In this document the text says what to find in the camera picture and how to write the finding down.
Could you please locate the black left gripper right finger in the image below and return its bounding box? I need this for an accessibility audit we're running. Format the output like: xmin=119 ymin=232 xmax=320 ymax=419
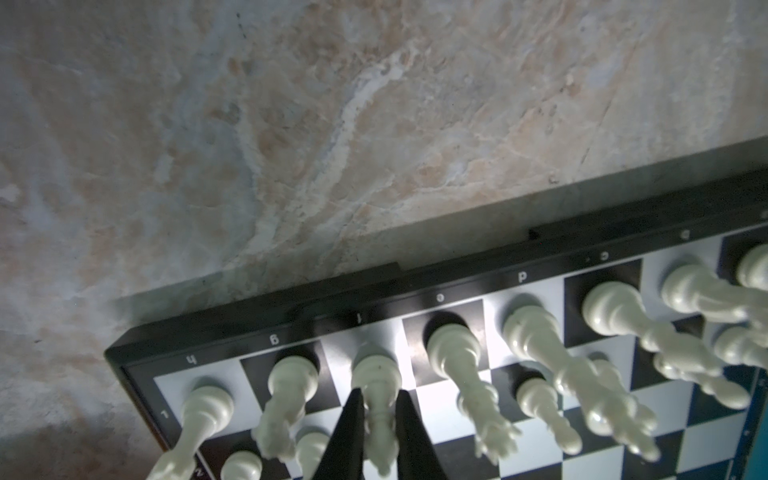
xmin=395 ymin=390 xmax=448 ymax=480

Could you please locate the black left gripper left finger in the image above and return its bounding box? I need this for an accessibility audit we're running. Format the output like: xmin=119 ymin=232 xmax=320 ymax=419
xmin=312 ymin=388 xmax=365 ymax=480

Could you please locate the white chess bishop piece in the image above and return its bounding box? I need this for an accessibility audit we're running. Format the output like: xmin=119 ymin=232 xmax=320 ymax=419
xmin=351 ymin=355 xmax=402 ymax=477
xmin=581 ymin=281 xmax=751 ymax=410

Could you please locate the white chess pawn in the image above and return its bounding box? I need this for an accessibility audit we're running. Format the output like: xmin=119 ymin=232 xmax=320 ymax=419
xmin=515 ymin=378 xmax=583 ymax=455
xmin=296 ymin=431 xmax=330 ymax=480

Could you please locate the white chess knight piece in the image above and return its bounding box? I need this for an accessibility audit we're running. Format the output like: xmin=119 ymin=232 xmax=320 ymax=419
xmin=251 ymin=355 xmax=319 ymax=462

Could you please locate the white chess king piece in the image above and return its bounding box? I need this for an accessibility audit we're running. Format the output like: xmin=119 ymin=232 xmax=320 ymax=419
xmin=426 ymin=324 xmax=521 ymax=465

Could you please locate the white chess rook piece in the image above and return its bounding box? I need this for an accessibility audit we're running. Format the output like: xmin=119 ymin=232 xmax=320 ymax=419
xmin=147 ymin=386 xmax=234 ymax=480

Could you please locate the black white chess board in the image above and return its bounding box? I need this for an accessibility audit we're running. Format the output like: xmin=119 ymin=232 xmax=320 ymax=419
xmin=105 ymin=170 xmax=767 ymax=479

